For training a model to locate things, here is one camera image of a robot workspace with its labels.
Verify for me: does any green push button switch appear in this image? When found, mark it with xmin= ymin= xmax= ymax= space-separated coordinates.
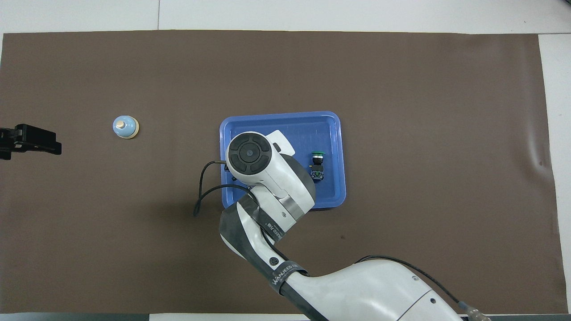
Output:
xmin=310 ymin=152 xmax=327 ymax=182

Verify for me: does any brown table mat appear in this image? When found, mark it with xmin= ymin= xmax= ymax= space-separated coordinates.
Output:
xmin=0 ymin=29 xmax=564 ymax=315

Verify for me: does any blue plastic tray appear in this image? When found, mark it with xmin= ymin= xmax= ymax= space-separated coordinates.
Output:
xmin=219 ymin=111 xmax=347 ymax=214

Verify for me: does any light blue service bell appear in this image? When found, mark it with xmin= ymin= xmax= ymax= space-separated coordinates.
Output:
xmin=112 ymin=115 xmax=140 ymax=140

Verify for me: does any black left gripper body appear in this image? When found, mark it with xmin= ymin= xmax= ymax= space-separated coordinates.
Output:
xmin=0 ymin=128 xmax=16 ymax=160

